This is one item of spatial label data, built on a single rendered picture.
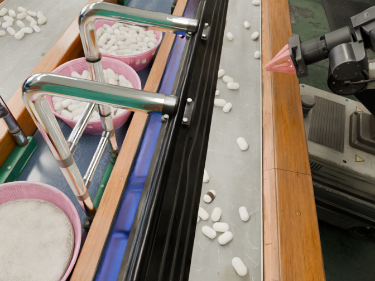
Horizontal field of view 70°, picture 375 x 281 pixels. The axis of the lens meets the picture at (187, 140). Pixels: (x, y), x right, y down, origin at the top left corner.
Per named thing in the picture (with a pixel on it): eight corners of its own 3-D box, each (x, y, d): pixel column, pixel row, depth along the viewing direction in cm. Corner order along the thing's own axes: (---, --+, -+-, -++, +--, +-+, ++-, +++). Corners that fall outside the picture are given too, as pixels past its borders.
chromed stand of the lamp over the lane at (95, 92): (183, 173, 72) (212, 13, 37) (168, 248, 61) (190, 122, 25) (114, 159, 73) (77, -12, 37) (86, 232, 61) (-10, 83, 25)
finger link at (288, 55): (260, 64, 70) (297, 51, 65) (260, 48, 74) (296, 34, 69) (269, 83, 74) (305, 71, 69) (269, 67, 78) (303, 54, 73)
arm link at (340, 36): (354, 37, 66) (350, 18, 62) (360, 56, 62) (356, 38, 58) (323, 48, 69) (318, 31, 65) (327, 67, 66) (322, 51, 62)
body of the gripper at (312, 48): (293, 59, 64) (327, 47, 60) (291, 36, 70) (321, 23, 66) (301, 79, 68) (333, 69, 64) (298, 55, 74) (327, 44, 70)
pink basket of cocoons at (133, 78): (137, 77, 93) (136, 54, 85) (147, 139, 78) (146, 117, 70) (55, 82, 87) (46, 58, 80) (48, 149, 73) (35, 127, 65)
